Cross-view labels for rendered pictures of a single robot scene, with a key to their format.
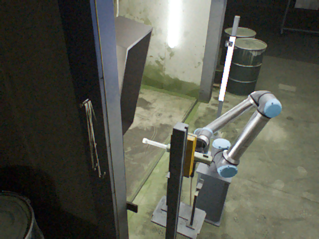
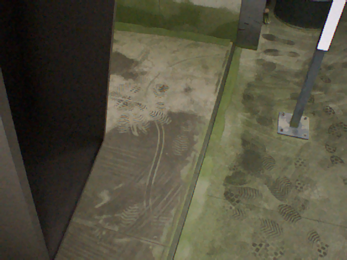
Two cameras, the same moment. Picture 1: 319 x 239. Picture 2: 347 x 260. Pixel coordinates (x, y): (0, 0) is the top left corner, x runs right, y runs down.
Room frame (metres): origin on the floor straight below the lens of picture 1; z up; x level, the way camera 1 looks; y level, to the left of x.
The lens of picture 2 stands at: (1.63, 0.13, 1.54)
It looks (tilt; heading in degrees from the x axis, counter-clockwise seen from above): 47 degrees down; 354
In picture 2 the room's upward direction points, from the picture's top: 1 degrees counter-clockwise
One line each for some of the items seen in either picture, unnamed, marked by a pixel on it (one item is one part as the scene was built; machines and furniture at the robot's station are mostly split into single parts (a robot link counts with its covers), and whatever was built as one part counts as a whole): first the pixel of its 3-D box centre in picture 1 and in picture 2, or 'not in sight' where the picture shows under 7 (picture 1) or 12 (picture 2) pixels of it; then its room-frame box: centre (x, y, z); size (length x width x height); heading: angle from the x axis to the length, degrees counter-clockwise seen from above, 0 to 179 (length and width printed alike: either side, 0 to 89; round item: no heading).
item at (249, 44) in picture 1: (248, 44); not in sight; (4.38, -1.49, 0.86); 0.54 x 0.54 x 0.01
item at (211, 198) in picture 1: (212, 188); not in sight; (1.73, -0.55, 0.32); 0.31 x 0.31 x 0.64; 66
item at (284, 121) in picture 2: (215, 134); (293, 125); (2.99, -0.83, 0.01); 0.20 x 0.20 x 0.01; 66
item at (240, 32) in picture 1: (239, 32); not in sight; (5.03, -1.50, 0.86); 0.54 x 0.54 x 0.01
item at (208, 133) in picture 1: (205, 136); not in sight; (1.54, -0.36, 1.13); 0.12 x 0.09 x 0.10; 157
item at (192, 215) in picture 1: (181, 197); not in sight; (1.11, -0.17, 0.95); 0.26 x 0.15 x 0.32; 66
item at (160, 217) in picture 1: (178, 216); not in sight; (1.09, -0.16, 0.78); 0.31 x 0.23 x 0.01; 66
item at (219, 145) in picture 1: (221, 150); not in sight; (1.72, -0.55, 0.83); 0.17 x 0.15 x 0.18; 3
